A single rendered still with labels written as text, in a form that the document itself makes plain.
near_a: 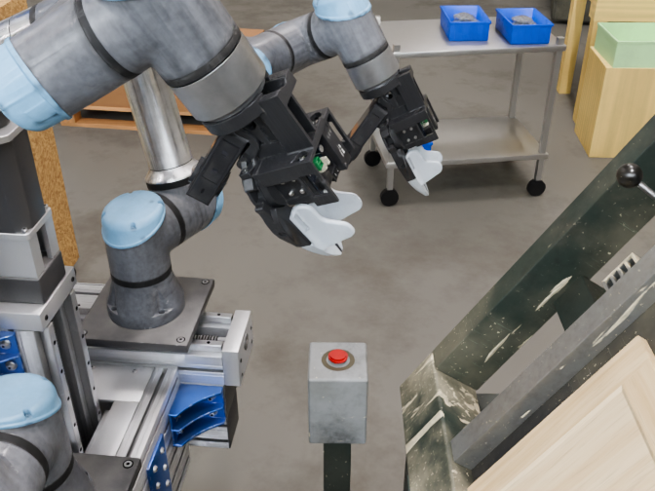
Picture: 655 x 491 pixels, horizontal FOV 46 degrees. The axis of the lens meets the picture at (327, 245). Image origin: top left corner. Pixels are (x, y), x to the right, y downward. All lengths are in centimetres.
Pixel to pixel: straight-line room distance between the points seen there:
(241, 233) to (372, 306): 86
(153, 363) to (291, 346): 154
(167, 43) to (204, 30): 3
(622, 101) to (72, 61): 421
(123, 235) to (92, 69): 82
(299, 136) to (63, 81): 19
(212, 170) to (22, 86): 18
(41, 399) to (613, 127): 405
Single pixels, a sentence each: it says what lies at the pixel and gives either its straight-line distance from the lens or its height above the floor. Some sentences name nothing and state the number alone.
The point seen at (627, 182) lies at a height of 143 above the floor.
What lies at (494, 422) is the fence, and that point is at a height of 100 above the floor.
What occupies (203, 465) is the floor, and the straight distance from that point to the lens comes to 265.
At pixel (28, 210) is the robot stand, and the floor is 141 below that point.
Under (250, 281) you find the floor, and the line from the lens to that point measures 344.
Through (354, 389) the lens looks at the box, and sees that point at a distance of 154.
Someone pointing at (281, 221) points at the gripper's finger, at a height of 160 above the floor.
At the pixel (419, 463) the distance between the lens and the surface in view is 151.
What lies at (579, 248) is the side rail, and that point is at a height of 120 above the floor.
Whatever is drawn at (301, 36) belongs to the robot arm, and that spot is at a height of 161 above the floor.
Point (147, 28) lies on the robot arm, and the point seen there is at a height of 179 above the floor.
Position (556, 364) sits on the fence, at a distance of 131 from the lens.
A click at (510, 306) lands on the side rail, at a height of 107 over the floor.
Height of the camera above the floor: 195
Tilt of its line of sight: 32 degrees down
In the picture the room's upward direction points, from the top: straight up
